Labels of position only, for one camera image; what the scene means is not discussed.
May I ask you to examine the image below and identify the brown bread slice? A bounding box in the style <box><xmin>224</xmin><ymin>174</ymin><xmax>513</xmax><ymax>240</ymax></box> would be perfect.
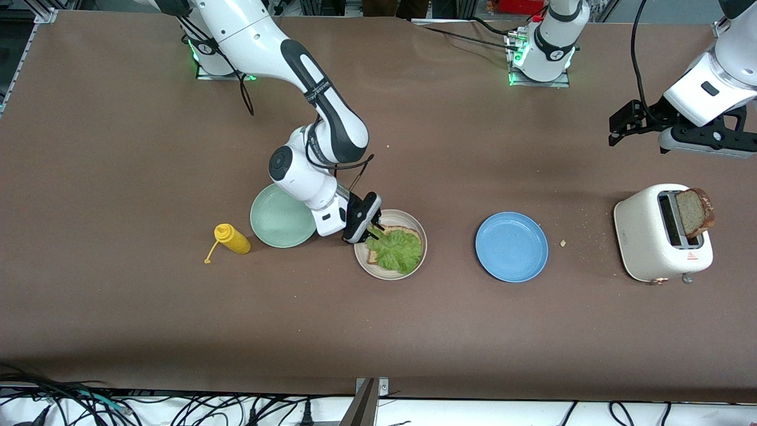
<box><xmin>676</xmin><ymin>188</ymin><xmax>716</xmax><ymax>238</ymax></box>
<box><xmin>367</xmin><ymin>224</ymin><xmax>422</xmax><ymax>266</ymax></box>

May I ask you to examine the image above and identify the green lettuce leaf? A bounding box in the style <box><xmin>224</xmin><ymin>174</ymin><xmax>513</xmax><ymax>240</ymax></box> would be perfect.
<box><xmin>364</xmin><ymin>228</ymin><xmax>425</xmax><ymax>275</ymax></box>

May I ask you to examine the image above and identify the yellow mustard squeeze bottle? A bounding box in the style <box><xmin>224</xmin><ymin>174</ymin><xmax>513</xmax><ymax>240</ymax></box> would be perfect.
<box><xmin>204</xmin><ymin>223</ymin><xmax>252</xmax><ymax>264</ymax></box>

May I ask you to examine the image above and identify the beige plate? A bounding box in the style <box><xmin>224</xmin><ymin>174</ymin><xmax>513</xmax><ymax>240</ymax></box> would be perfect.
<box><xmin>354</xmin><ymin>209</ymin><xmax>428</xmax><ymax>281</ymax></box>

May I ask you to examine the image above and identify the mint green plate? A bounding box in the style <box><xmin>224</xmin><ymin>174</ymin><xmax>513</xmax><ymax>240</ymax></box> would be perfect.
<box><xmin>250</xmin><ymin>183</ymin><xmax>318</xmax><ymax>249</ymax></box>

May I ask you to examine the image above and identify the blue plate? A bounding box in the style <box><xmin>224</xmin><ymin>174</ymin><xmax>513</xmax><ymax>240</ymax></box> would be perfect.
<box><xmin>475</xmin><ymin>212</ymin><xmax>549</xmax><ymax>283</ymax></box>

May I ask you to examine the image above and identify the white two-slot toaster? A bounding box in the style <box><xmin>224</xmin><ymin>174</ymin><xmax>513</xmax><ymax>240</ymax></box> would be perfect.
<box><xmin>613</xmin><ymin>183</ymin><xmax>714</xmax><ymax>286</ymax></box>

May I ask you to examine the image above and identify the red box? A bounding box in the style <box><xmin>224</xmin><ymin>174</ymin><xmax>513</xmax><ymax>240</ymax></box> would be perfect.
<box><xmin>488</xmin><ymin>0</ymin><xmax>549</xmax><ymax>15</ymax></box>

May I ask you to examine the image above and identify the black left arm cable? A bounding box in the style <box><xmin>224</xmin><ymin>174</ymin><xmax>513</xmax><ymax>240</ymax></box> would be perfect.
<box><xmin>629</xmin><ymin>0</ymin><xmax>666</xmax><ymax>117</ymax></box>

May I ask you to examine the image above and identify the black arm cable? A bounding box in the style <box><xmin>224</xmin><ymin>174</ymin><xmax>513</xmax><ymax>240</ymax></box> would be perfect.
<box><xmin>629</xmin><ymin>0</ymin><xmax>666</xmax><ymax>117</ymax></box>
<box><xmin>177</xmin><ymin>15</ymin><xmax>376</xmax><ymax>193</ymax></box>

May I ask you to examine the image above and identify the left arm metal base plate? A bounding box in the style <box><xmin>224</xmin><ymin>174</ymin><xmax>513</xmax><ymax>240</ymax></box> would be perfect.
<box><xmin>507</xmin><ymin>30</ymin><xmax>572</xmax><ymax>88</ymax></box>

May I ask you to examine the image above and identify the metal table bracket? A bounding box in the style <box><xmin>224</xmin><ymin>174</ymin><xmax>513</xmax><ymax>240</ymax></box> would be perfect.
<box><xmin>340</xmin><ymin>377</ymin><xmax>390</xmax><ymax>426</ymax></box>

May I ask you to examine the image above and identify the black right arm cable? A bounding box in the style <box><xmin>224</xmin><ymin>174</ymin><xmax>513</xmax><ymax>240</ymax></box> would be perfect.
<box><xmin>177</xmin><ymin>15</ymin><xmax>376</xmax><ymax>193</ymax></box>

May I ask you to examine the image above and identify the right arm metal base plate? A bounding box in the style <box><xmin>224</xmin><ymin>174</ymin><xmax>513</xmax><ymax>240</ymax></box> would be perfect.
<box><xmin>196</xmin><ymin>59</ymin><xmax>256</xmax><ymax>81</ymax></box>

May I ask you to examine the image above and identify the teal cable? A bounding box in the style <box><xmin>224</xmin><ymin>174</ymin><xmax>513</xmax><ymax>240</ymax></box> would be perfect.
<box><xmin>74</xmin><ymin>390</ymin><xmax>128</xmax><ymax>413</ymax></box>

